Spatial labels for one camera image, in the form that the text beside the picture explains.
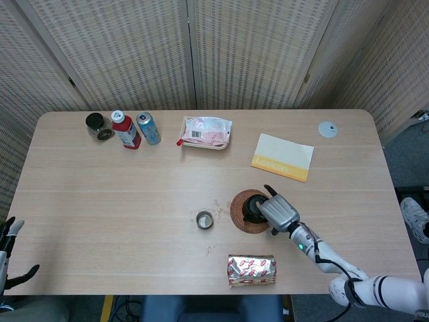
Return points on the red capped small pouch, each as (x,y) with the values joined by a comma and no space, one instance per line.
(179,142)

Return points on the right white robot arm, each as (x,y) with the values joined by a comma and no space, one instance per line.
(385,288)

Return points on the yellow white Lexicon book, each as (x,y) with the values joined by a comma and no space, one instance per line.
(285,151)

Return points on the pink plastic packet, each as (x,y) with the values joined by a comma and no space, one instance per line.
(204,145)

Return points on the black table foot bar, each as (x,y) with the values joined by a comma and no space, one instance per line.
(412,191)

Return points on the brown woven round coaster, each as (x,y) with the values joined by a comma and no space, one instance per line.
(238,208)

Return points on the white sneaker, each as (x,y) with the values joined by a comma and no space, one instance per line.
(414,214)

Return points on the red juice bottle white cap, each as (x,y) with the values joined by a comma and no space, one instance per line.
(126,132)

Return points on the dark ceramic teacup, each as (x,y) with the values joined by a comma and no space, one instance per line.
(204,220)

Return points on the blue drink can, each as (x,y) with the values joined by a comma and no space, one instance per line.
(149,129)

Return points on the glass jar black lid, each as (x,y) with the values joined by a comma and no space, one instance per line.
(97,125)

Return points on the silver foil tea package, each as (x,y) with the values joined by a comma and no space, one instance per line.
(251,271)

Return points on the woven folding screen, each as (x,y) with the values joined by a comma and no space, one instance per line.
(134,50)

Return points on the pink white snack bag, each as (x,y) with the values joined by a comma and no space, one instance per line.
(207,129)

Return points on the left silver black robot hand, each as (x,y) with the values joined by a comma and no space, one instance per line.
(5,255)

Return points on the white power strip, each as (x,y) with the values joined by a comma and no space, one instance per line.
(420,115)

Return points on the blue chair seat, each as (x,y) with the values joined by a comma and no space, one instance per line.
(214,310)

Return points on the grey round desk grommet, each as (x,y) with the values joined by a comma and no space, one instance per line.
(327,129)

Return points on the black teapot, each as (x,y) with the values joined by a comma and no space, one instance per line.
(251,211)

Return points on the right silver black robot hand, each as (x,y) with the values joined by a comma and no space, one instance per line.
(279,213)

